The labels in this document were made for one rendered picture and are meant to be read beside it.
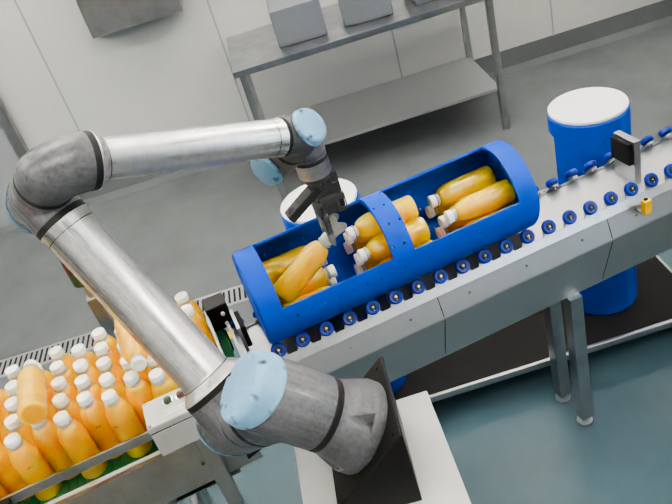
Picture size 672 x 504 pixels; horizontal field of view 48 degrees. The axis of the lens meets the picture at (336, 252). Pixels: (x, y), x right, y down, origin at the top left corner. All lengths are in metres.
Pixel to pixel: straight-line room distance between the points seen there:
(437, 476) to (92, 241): 0.83
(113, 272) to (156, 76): 3.98
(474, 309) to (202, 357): 1.05
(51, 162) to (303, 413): 0.65
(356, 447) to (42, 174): 0.77
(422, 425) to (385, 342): 0.63
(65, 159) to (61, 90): 4.09
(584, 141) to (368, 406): 1.61
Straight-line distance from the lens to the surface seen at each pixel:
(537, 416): 3.12
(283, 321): 2.08
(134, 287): 1.55
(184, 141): 1.58
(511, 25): 5.79
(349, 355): 2.24
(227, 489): 2.17
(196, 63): 5.43
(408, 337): 2.29
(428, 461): 1.61
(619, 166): 2.65
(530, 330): 3.24
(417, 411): 1.70
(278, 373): 1.39
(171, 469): 2.19
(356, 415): 1.45
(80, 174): 1.48
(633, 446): 3.02
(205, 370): 1.55
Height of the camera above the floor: 2.34
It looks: 34 degrees down
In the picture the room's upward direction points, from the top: 17 degrees counter-clockwise
